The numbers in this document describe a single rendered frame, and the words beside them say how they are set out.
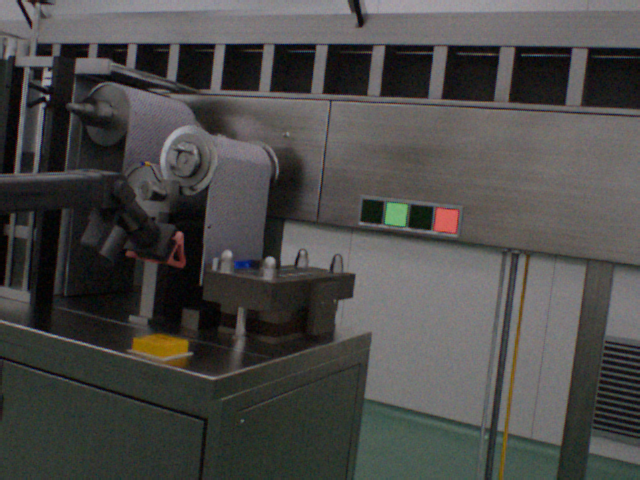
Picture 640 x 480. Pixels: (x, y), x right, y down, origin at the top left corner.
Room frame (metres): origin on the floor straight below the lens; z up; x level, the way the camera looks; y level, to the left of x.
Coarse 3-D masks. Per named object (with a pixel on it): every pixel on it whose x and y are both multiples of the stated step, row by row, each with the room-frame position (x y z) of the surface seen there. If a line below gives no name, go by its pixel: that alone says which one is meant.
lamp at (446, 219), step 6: (438, 210) 1.60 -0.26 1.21; (444, 210) 1.59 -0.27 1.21; (450, 210) 1.59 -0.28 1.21; (456, 210) 1.58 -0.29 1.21; (438, 216) 1.60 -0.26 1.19; (444, 216) 1.59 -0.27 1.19; (450, 216) 1.59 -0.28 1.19; (456, 216) 1.58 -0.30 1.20; (438, 222) 1.60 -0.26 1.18; (444, 222) 1.59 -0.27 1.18; (450, 222) 1.59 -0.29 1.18; (456, 222) 1.58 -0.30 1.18; (438, 228) 1.60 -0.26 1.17; (444, 228) 1.59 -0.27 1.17; (450, 228) 1.59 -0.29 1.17
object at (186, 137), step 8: (184, 136) 1.52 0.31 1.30; (192, 136) 1.51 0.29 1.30; (200, 144) 1.50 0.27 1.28; (168, 152) 1.53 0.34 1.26; (200, 152) 1.49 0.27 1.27; (208, 152) 1.49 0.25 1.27; (208, 160) 1.49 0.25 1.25; (168, 168) 1.53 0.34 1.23; (200, 168) 1.49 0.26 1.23; (176, 176) 1.52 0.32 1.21; (192, 176) 1.50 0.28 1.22; (200, 176) 1.49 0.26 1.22; (184, 184) 1.51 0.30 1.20; (192, 184) 1.50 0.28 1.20; (208, 184) 1.53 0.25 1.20
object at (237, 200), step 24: (216, 168) 1.50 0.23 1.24; (240, 168) 1.58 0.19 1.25; (264, 168) 1.68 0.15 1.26; (216, 192) 1.51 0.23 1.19; (240, 192) 1.59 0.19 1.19; (264, 192) 1.69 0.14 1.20; (216, 216) 1.52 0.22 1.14; (240, 216) 1.60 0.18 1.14; (264, 216) 1.70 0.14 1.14; (216, 240) 1.53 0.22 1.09; (240, 240) 1.61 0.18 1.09
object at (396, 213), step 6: (390, 204) 1.65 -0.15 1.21; (396, 204) 1.64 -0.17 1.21; (402, 204) 1.64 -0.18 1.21; (390, 210) 1.65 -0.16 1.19; (396, 210) 1.64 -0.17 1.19; (402, 210) 1.64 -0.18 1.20; (390, 216) 1.65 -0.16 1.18; (396, 216) 1.64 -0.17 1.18; (402, 216) 1.64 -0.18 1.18; (390, 222) 1.65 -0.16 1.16; (396, 222) 1.64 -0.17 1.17; (402, 222) 1.64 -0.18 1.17
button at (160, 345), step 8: (144, 336) 1.24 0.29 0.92; (152, 336) 1.25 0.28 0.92; (160, 336) 1.26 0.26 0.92; (168, 336) 1.26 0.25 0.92; (136, 344) 1.22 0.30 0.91; (144, 344) 1.21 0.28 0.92; (152, 344) 1.20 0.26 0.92; (160, 344) 1.20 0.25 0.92; (168, 344) 1.21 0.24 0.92; (176, 344) 1.22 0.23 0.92; (184, 344) 1.24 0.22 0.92; (144, 352) 1.21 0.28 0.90; (152, 352) 1.20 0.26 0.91; (160, 352) 1.19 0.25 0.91; (168, 352) 1.20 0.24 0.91; (176, 352) 1.22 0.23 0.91; (184, 352) 1.24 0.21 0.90
